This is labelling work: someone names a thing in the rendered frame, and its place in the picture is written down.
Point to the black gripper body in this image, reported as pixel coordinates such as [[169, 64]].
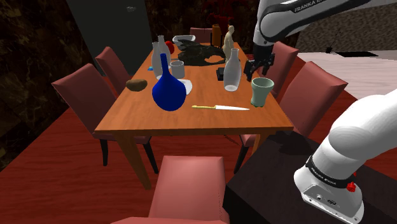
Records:
[[261, 56]]

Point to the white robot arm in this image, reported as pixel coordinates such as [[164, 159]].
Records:
[[347, 136]]

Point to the red upholstered chair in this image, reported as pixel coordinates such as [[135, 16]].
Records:
[[189, 189], [200, 34], [113, 66], [283, 65], [83, 93], [310, 96]]

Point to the clear glass bottle vase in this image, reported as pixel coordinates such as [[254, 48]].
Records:
[[232, 74]]

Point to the tan human figure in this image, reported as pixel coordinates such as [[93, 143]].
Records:
[[229, 42]]

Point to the pale green cup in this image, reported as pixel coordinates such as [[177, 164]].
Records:
[[261, 91]]

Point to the small black box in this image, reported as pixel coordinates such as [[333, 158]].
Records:
[[220, 74]]

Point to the orange vase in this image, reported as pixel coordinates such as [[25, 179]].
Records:
[[216, 35]]

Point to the dark creature sculpture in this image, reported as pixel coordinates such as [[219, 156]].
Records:
[[198, 56]]

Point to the white plate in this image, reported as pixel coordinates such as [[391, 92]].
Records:
[[188, 86]]

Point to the white bowl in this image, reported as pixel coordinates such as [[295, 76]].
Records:
[[183, 40]]

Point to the wooden dining table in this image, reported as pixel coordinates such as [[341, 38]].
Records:
[[211, 118]]

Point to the grey cup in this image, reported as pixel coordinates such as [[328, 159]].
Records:
[[177, 69]]

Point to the red apple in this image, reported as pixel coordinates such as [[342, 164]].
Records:
[[170, 47]]

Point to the grey glass bottle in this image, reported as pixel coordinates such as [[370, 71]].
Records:
[[156, 60], [163, 46]]

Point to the blue round vase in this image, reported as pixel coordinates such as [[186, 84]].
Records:
[[169, 93]]

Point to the white kitchen counter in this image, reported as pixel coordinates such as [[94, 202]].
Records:
[[366, 74]]

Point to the small blue object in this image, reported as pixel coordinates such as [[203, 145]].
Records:
[[150, 68]]

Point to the brown potato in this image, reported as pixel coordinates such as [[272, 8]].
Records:
[[136, 85]]

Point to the dark robot stand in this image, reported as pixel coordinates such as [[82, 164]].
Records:
[[263, 186]]

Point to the dark grey door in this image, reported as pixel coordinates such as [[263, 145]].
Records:
[[108, 34]]

